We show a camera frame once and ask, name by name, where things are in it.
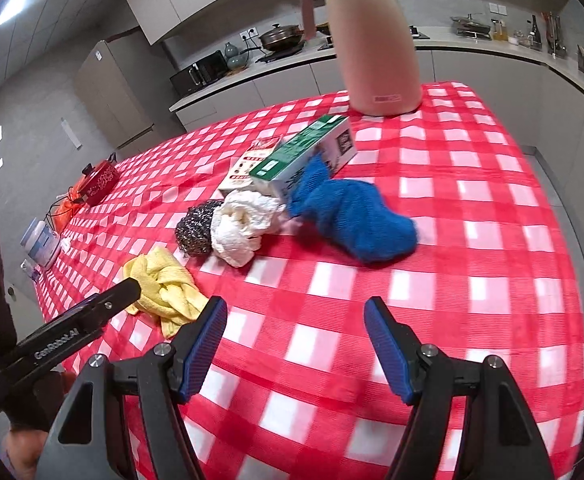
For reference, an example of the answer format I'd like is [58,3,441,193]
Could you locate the metal lidded pan on rack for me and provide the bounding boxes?
[450,12,492,38]

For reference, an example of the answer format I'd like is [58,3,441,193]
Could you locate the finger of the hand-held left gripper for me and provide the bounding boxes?
[79,278,142,333]

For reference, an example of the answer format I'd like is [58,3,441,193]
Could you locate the red checkered tablecloth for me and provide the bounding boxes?
[32,81,584,480]

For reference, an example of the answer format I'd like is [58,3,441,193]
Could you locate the beige refrigerator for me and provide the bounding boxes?
[74,40,155,151]

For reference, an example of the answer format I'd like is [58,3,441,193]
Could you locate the green and white carton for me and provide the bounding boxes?
[248,114,357,201]

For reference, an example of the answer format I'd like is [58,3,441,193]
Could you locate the orange mesh bag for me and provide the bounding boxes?
[52,192,84,233]

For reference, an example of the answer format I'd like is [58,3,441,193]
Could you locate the black induction cooker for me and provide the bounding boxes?
[257,45,307,63]

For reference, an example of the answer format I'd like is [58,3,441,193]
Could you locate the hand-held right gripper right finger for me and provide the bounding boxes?
[363,296,557,480]

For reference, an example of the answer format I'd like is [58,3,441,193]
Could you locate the steel wool scrubber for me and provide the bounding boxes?
[174,200,225,258]

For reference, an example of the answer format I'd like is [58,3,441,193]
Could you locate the beige upper cabinets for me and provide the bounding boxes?
[117,0,323,46]

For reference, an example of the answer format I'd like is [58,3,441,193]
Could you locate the dark pan with lid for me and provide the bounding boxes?
[259,23,305,52]

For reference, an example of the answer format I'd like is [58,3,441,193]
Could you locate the grey green vase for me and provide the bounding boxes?
[223,41,245,70]

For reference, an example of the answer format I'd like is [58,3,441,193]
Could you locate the pink thermos jug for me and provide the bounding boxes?
[299,0,423,116]

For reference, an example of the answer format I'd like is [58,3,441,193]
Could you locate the clear plastic jar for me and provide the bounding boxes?
[20,218,62,267]

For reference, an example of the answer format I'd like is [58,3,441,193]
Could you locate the blue knitted cloth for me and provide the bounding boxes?
[287,156,419,265]

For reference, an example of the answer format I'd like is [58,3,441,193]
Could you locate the beige kitchen counter cabinets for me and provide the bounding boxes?
[169,35,584,171]

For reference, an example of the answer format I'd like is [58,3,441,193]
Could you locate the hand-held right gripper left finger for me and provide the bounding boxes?
[35,296,229,480]

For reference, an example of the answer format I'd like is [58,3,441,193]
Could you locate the white tissue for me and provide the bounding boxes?
[210,190,287,268]

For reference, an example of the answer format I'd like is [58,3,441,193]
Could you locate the person's left hand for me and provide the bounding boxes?
[3,430,49,480]

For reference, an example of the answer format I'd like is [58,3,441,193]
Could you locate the small red pot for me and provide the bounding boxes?
[78,152,123,206]

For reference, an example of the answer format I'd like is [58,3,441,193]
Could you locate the yellow cloth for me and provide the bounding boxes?
[123,246,210,339]

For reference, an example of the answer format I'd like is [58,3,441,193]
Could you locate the red and white box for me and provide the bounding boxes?
[217,137,285,198]

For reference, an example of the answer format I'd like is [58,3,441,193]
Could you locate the black microwave oven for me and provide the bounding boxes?
[169,50,229,98]

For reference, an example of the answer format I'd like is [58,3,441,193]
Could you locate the kitchen utensil holder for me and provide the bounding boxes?
[544,10,567,58]

